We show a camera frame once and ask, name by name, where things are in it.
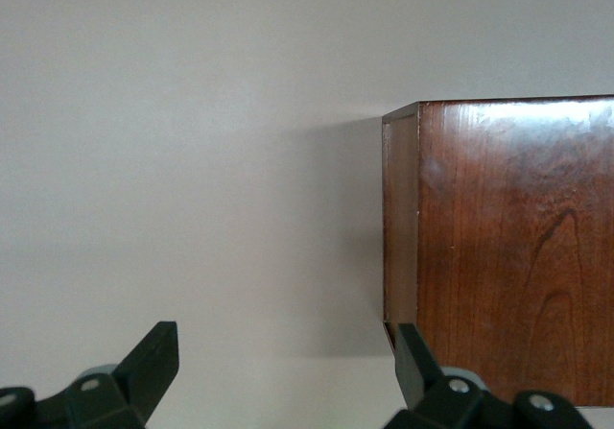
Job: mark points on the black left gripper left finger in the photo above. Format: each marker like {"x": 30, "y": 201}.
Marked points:
{"x": 139, "y": 376}

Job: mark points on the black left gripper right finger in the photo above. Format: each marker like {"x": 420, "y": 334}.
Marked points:
{"x": 422, "y": 390}

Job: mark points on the dark wooden drawer cabinet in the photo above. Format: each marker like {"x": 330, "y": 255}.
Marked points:
{"x": 503, "y": 256}

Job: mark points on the brown table cover sheet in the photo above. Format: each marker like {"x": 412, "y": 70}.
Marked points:
{"x": 192, "y": 160}

